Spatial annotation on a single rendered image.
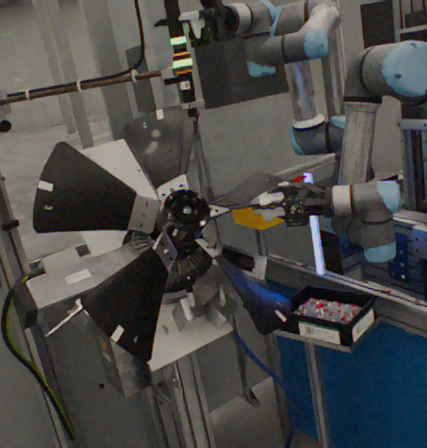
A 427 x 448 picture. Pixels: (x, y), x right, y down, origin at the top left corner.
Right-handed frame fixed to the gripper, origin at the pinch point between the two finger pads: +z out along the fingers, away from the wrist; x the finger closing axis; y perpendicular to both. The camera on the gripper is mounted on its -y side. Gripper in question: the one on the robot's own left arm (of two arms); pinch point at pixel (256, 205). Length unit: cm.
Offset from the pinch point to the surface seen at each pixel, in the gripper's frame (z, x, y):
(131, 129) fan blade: 33.7, -22.8, -8.0
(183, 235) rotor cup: 13.8, -1.5, 18.1
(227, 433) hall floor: 46, 122, -36
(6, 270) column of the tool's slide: 82, 12, 7
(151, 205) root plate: 22.1, -8.4, 14.0
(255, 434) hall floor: 34, 122, -37
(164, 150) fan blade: 22.9, -17.1, -2.7
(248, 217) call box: 15.3, 19.6, -35.7
